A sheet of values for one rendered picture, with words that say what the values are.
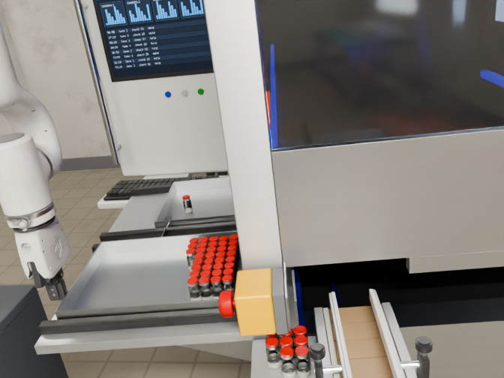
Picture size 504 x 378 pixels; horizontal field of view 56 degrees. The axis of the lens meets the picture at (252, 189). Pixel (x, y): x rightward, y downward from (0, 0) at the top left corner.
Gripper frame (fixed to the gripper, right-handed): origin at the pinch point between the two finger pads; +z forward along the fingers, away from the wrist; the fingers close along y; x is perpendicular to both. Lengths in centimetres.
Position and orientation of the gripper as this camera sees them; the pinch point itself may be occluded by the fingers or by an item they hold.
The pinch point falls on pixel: (56, 289)
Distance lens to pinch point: 103.4
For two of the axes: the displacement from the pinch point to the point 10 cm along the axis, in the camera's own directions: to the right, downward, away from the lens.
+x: -9.9, 0.9, 0.8
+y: 0.4, -4.0, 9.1
